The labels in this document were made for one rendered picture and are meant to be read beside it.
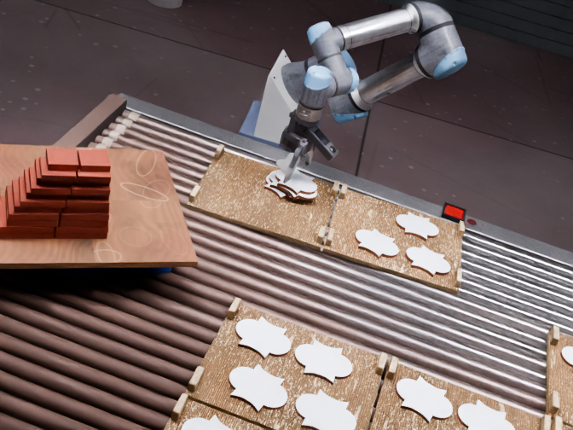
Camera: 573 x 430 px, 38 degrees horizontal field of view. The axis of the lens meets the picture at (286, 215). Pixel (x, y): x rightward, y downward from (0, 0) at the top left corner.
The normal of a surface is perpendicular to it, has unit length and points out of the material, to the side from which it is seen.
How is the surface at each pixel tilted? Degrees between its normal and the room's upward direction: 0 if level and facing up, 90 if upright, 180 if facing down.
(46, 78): 0
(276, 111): 90
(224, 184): 0
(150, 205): 0
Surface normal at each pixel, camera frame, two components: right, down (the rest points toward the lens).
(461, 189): 0.23, -0.80
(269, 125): -0.19, 0.53
